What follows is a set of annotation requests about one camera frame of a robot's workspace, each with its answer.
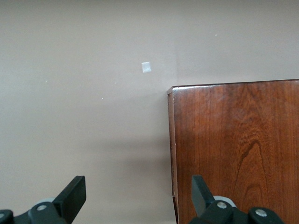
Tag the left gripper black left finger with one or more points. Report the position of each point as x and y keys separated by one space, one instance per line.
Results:
x=70 y=200

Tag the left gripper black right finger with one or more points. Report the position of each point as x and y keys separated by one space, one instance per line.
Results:
x=203 y=203

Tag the dark brown wooden box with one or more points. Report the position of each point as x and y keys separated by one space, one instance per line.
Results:
x=233 y=140

